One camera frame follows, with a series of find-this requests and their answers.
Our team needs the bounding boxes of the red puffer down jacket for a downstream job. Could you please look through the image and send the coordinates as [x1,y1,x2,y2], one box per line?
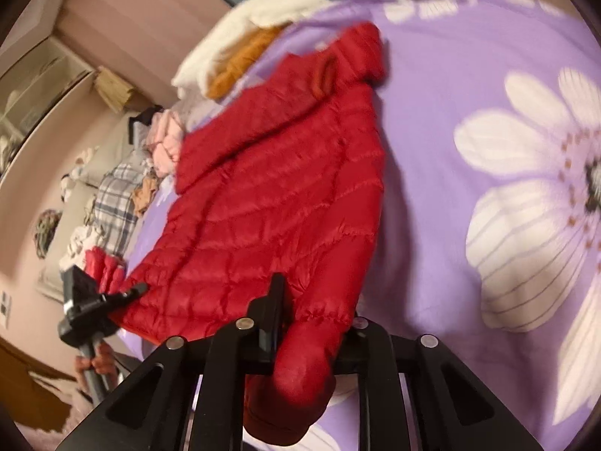
[111,23,385,446]

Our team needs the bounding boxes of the grey and black clothes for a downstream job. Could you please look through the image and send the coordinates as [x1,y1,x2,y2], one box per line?
[127,105,164,159]

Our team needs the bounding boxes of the left hand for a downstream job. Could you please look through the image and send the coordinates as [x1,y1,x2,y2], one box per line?
[74,341,118,395]

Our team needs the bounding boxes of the plaid grey pillow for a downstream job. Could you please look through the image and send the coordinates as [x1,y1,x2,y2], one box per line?
[93,162,143,257]

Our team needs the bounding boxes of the small tan garment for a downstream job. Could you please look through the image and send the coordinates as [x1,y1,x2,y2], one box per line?
[131,175,159,218]

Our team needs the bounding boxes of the purple floral bed sheet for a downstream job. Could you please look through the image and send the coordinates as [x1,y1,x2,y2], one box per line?
[117,0,601,451]

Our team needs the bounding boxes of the pink folded garment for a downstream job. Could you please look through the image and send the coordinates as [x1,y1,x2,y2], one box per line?
[146,109,186,178]

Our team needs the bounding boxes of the beige pleated lampshade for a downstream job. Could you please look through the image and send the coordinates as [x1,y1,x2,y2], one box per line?
[94,66,136,113]

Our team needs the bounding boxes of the orange folded garment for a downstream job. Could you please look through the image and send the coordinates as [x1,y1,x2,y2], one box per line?
[206,23,289,101]

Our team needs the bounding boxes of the white fleece garment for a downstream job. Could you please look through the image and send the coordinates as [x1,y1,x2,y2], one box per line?
[171,0,333,99]

